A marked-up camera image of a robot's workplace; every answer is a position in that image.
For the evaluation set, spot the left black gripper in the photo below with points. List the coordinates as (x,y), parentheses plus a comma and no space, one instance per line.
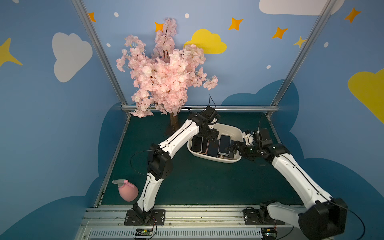
(210,134)

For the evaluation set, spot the white plastic storage box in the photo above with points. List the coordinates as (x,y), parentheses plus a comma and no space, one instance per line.
(233,132)

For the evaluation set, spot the circuit board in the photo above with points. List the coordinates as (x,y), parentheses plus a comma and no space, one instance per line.
(269,234)
(143,233)

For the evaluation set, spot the phone light pink case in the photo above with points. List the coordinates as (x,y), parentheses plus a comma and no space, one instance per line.
(213,148)

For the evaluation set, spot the phone white case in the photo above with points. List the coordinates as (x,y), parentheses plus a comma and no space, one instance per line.
(225,142)

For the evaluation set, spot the right circuit board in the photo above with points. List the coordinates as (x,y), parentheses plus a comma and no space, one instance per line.
(269,234)

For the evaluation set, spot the brown tree base plate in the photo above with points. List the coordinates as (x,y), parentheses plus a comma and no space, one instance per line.
(169,131)

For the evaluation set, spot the left circuit board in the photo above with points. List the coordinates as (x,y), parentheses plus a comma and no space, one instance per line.
(143,233)

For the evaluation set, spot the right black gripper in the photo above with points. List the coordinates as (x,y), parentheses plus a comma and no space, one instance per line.
(237,147)

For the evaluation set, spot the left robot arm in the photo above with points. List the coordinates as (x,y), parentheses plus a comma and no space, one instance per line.
(159,161)

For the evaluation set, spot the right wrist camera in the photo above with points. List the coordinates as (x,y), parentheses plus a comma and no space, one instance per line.
(262,137)

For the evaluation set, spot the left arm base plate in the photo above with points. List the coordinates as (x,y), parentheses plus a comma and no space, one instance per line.
(156,217)

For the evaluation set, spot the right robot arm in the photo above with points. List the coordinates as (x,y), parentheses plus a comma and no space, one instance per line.
(322,217)

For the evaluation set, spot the pink cherry blossom tree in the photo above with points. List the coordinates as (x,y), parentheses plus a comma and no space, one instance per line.
(163,79)

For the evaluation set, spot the pink spray bottle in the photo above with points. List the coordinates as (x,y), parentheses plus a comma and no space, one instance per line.
(128,191)

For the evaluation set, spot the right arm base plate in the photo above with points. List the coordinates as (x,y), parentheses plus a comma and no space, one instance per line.
(255,217)

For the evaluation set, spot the phone beige case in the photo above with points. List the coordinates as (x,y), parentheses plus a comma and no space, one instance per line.
(229,156)

